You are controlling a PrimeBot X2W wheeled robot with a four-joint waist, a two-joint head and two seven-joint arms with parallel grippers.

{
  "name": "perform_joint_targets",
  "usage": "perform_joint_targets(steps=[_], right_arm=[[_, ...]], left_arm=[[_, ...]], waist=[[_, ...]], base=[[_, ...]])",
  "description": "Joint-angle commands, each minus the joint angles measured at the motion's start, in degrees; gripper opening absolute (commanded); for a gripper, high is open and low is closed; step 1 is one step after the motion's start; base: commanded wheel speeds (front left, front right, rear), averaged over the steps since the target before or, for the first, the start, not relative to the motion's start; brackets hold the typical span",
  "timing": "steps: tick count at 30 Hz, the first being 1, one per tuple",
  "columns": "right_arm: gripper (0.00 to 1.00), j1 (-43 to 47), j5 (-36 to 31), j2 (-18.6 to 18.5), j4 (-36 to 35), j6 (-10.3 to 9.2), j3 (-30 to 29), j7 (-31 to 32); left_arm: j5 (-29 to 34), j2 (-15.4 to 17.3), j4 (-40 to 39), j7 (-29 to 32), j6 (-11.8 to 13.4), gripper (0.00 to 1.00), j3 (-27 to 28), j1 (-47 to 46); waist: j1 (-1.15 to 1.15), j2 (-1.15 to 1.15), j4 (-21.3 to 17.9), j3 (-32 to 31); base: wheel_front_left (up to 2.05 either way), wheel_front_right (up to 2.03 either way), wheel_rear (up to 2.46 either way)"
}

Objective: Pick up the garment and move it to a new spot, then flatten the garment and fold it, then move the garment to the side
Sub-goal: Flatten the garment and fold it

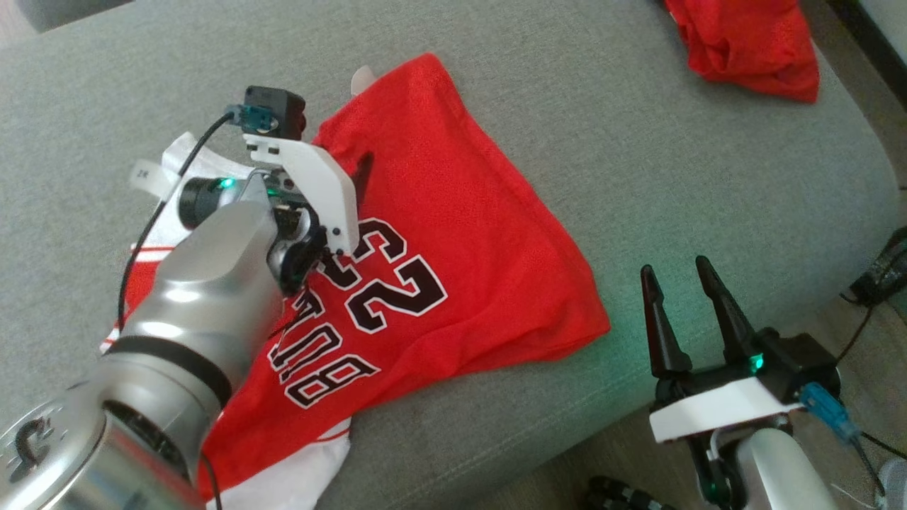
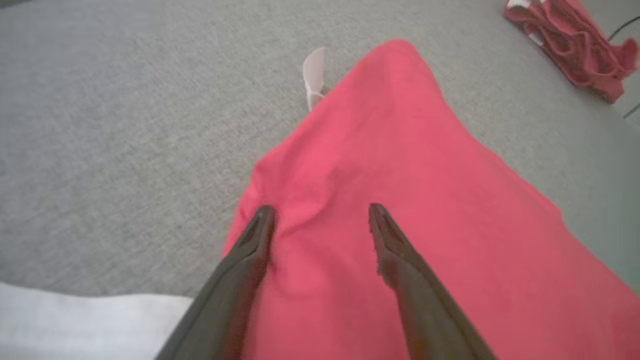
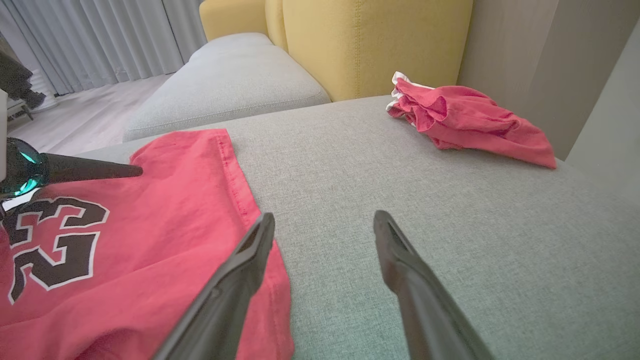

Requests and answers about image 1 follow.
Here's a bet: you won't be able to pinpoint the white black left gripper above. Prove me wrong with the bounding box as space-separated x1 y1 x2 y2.
243 133 376 296

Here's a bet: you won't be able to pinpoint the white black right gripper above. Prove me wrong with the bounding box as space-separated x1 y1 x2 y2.
640 255 805 510

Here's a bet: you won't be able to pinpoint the red Bulls basketball jersey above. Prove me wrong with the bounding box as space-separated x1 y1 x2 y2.
99 53 612 510

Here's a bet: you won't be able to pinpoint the red shorts with white trim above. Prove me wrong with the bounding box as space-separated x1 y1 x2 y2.
665 0 822 104

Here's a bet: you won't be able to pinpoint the large grey sofa seat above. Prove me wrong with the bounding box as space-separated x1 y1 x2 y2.
0 0 902 510

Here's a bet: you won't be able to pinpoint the black plug block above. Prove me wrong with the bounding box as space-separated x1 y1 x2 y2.
848 227 907 307

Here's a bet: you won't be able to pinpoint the black-edged white furniture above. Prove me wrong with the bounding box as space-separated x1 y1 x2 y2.
826 0 907 113

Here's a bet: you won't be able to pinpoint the blue camera cable connector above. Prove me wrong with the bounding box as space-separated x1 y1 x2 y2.
225 104 276 135
799 382 862 444

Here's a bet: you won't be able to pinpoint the thin black floor cable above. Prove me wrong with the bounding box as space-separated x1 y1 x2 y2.
836 301 876 363

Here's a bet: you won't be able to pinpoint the black ribbed hose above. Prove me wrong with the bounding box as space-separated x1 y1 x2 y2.
585 476 681 510

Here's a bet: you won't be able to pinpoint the white cable label tag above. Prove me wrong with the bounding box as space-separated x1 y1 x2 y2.
130 159 179 201

